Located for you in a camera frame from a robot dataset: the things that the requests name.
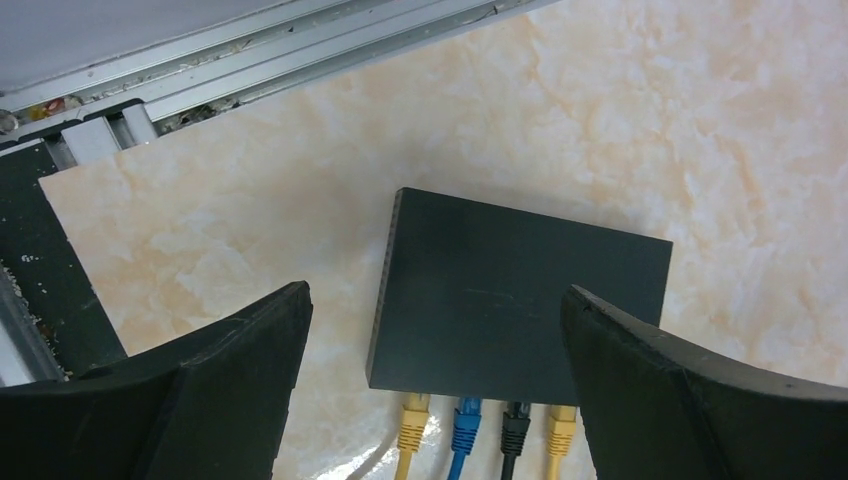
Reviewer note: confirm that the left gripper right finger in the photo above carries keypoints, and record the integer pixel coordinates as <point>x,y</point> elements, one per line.
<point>656,406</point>

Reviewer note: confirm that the black ethernet cable loose end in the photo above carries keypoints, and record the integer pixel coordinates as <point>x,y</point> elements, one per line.
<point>514,428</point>

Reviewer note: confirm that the large black network switch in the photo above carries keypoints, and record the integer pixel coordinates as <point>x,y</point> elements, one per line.
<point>470,296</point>

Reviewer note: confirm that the aluminium frame rail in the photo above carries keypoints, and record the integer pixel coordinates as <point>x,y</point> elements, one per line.
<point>277,159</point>

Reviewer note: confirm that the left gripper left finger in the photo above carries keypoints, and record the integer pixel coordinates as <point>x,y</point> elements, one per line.
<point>211,404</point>

